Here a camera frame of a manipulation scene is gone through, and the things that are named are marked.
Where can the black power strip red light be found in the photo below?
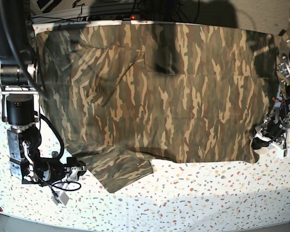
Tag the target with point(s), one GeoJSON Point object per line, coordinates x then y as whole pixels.
{"type": "Point", "coordinates": [114, 17]}

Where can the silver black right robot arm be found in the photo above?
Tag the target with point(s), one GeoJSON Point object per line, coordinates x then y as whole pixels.
{"type": "Point", "coordinates": [21, 84]}

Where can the camouflage T-shirt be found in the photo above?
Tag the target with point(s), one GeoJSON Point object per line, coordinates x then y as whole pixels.
{"type": "Point", "coordinates": [123, 95]}

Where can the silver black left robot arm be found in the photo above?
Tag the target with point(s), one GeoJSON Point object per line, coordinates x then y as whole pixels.
{"type": "Point", "coordinates": [282, 106]}

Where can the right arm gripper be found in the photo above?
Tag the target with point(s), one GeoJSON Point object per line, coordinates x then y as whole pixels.
{"type": "Point", "coordinates": [53, 171]}

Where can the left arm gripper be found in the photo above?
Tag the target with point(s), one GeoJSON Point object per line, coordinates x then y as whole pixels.
{"type": "Point", "coordinates": [272, 133]}

